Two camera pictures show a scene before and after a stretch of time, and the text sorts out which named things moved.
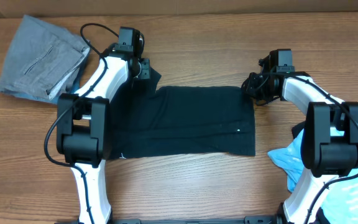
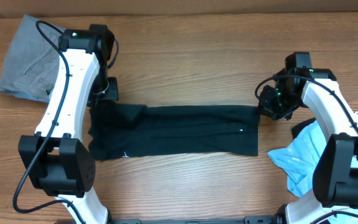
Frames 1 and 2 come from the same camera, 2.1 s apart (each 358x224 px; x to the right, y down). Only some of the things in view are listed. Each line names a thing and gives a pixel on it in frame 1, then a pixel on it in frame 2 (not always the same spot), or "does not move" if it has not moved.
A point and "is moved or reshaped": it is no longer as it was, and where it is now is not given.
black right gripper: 250,89 -> 266,107
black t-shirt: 147,119 is moved or reshaped
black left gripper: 145,73 -> 113,93
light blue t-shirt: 355,200 does not move
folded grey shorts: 41,58 does not move
